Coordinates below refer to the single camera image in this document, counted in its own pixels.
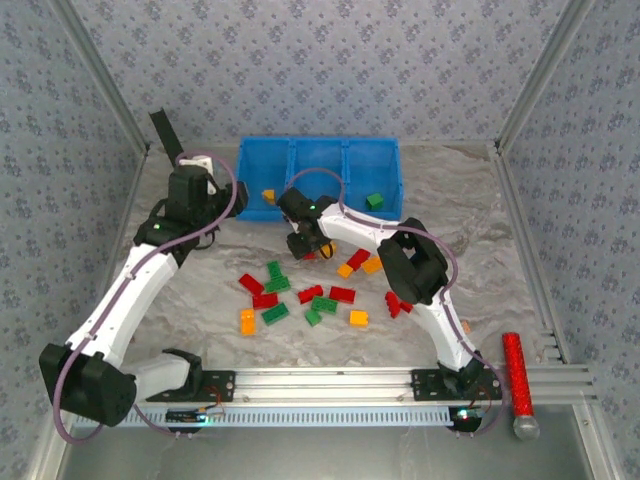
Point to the aluminium frame side rail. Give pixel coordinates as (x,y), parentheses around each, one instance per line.
(515,200)

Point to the small green lego brick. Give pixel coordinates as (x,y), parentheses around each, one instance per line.
(374,201)
(313,317)

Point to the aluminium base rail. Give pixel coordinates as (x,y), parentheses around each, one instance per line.
(325,380)

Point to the small red lego brick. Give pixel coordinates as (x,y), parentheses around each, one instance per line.
(310,256)

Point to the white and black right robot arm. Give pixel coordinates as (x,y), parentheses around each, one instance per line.
(350,225)

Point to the blue three-compartment bin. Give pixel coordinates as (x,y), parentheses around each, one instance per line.
(260,160)

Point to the red glitter toy microphone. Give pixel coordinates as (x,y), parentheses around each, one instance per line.
(515,375)

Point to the curved orange lego brick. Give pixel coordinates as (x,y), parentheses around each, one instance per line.
(328,247)

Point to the small circuit board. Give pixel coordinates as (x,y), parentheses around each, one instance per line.
(187,416)
(465,416)

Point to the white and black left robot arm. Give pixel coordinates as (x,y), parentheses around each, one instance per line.
(145,270)

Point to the small orange lego brick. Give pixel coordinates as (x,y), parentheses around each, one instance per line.
(359,318)
(345,270)
(269,196)

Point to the red stepped lego brick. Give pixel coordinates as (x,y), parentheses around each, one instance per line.
(393,304)

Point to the aluminium frame post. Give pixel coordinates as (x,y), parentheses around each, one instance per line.
(106,75)
(541,75)

